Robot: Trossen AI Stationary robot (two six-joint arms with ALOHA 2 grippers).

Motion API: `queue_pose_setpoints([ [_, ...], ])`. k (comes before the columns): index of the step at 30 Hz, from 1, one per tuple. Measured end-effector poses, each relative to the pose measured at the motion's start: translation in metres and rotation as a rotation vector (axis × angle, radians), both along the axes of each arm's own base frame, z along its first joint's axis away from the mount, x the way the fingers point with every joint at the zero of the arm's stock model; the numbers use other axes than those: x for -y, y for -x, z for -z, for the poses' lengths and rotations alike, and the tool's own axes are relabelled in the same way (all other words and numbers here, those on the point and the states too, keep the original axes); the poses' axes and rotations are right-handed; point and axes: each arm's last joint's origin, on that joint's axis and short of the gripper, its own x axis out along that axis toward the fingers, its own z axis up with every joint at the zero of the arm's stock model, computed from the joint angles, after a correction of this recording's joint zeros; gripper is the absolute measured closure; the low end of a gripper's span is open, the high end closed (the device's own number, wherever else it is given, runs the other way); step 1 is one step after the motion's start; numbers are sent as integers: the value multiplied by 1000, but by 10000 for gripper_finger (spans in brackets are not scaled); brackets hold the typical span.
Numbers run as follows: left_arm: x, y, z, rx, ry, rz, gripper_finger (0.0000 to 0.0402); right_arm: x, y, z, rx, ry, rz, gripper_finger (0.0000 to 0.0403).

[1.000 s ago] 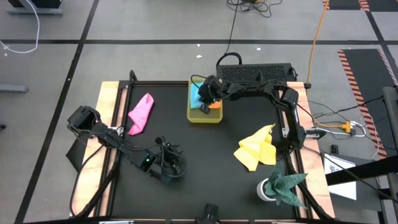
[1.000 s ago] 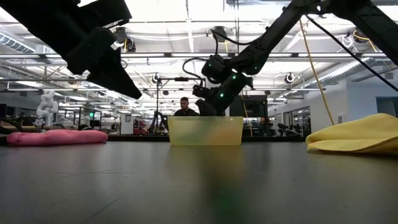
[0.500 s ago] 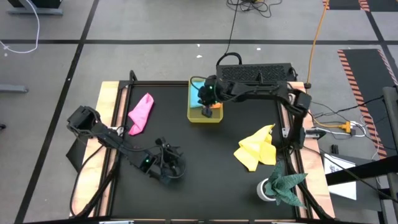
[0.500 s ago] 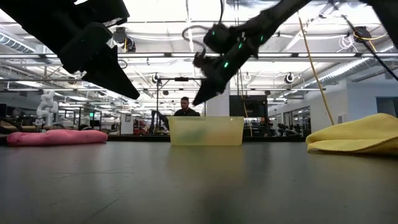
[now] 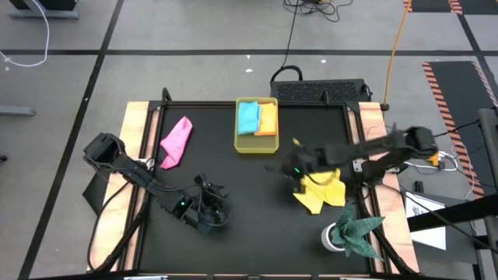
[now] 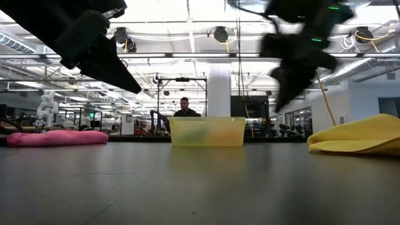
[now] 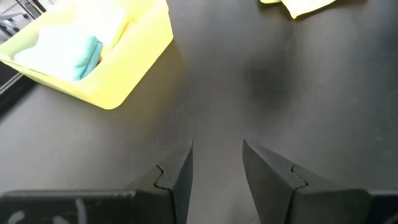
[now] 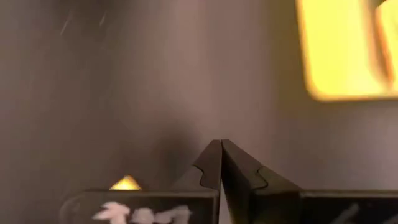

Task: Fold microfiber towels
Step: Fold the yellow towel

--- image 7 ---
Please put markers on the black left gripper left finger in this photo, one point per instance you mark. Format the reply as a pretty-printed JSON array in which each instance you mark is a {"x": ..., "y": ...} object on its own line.
[{"x": 174, "y": 193}]

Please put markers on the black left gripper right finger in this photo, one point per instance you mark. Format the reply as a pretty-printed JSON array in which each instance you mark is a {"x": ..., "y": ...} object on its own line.
[{"x": 273, "y": 186}]

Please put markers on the blue microfiber towel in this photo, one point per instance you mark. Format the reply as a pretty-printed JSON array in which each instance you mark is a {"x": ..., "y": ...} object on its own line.
[{"x": 62, "y": 53}]

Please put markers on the yellow microfiber towel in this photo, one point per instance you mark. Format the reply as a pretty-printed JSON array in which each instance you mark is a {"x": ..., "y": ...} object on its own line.
[{"x": 308, "y": 6}]

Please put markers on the yellow plastic bin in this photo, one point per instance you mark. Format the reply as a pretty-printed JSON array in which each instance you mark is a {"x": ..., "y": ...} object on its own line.
[{"x": 136, "y": 62}]

